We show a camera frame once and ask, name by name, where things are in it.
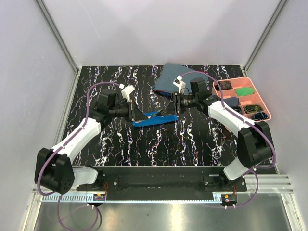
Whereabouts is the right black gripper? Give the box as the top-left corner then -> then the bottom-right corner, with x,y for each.
162,92 -> 198,116

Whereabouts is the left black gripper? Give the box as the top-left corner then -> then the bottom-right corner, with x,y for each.
109,99 -> 148,122

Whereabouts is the blue cloth napkin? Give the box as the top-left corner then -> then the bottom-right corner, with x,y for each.
132,111 -> 178,128

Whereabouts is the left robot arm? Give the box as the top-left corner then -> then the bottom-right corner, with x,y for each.
34,85 -> 148,195

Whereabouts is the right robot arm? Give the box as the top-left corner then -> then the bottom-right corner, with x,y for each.
158,76 -> 276,191

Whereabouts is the grey folded napkin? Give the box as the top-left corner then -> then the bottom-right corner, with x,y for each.
152,63 -> 208,94

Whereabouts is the dark patterned item in tray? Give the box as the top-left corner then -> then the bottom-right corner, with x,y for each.
219,81 -> 232,90

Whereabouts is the grey item in tray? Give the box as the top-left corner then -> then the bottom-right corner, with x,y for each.
224,97 -> 239,107

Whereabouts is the dark multicolour item in tray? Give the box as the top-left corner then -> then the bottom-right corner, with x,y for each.
232,106 -> 241,114

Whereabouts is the pink divided tray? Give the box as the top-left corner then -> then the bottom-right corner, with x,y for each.
212,77 -> 271,121

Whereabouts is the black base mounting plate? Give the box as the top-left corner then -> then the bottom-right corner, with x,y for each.
68,166 -> 253,204

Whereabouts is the yellow green item in tray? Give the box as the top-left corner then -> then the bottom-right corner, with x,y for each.
244,104 -> 263,114

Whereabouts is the blue patterned item in tray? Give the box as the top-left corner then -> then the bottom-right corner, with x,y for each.
252,112 -> 269,121

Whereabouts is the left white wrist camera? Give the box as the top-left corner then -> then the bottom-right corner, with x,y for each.
119,84 -> 135,102

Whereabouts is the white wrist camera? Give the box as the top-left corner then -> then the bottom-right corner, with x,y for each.
119,84 -> 135,102
173,75 -> 186,94

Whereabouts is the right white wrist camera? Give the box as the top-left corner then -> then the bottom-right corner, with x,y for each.
173,75 -> 186,94

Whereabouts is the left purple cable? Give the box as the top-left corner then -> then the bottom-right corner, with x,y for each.
36,82 -> 123,231

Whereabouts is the aluminium frame rail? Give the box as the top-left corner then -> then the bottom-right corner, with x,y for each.
34,0 -> 79,74

